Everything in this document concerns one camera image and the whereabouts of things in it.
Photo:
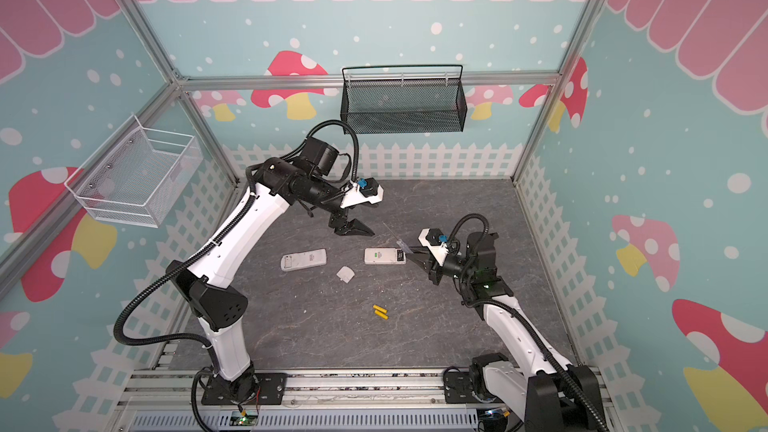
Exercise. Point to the white battery cover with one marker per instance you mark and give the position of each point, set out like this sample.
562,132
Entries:
345,274

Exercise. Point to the black mesh wall basket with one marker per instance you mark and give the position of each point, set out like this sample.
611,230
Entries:
404,99

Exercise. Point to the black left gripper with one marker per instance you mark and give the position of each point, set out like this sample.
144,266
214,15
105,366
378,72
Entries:
344,227

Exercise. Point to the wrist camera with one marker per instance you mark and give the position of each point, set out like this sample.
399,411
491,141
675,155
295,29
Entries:
362,192
436,243

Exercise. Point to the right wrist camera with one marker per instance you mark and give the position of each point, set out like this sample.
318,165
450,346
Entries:
436,243

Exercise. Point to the white wire wall basket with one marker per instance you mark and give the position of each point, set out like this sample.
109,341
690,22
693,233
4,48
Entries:
136,176

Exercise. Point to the white remote control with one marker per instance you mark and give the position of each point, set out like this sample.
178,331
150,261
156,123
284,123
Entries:
384,256
303,260

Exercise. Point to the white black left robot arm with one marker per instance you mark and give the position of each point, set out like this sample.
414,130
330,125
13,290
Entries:
210,284

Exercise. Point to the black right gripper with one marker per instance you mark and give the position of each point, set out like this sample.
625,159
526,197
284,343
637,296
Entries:
434,265

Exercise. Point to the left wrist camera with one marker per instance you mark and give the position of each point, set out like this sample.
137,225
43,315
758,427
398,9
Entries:
362,192

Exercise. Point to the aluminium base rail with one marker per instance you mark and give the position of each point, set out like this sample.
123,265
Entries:
368,399

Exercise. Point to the thin metal pry tool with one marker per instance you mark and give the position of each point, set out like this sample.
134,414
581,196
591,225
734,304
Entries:
400,242

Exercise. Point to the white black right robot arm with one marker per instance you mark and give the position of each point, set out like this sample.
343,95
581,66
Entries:
535,382

